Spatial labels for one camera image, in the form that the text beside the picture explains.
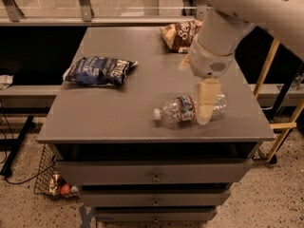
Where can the top grey drawer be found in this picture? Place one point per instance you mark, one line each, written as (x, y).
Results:
(152, 172)

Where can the bottom grey drawer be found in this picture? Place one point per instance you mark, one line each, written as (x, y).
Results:
(140, 215)

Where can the clear plastic water bottle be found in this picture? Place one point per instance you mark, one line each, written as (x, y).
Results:
(184, 108)

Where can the brown chip bag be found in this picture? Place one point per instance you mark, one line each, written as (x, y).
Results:
(179, 36)

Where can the grey drawer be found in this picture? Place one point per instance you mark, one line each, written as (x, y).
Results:
(140, 215)
(154, 198)
(152, 172)

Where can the middle grey drawer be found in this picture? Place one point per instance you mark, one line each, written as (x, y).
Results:
(154, 198)

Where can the metal railing frame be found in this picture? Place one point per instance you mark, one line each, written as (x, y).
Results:
(98, 12)

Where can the wire mesh basket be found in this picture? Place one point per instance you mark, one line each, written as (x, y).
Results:
(49, 182)

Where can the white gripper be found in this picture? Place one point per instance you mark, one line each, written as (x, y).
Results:
(207, 62)

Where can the black metal floor stand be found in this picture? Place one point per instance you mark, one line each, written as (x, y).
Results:
(14, 146)

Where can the blue chip bag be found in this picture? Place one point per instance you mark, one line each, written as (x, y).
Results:
(98, 71)

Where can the white crumpled paper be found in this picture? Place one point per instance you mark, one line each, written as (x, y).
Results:
(5, 81)

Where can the yellow wooden ladder frame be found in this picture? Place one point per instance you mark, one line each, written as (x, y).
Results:
(285, 128)

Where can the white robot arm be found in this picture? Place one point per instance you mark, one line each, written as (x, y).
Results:
(225, 24)

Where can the grey drawer cabinet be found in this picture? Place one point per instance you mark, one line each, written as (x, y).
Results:
(137, 152)

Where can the orange ball in basket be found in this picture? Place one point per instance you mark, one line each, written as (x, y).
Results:
(65, 189)

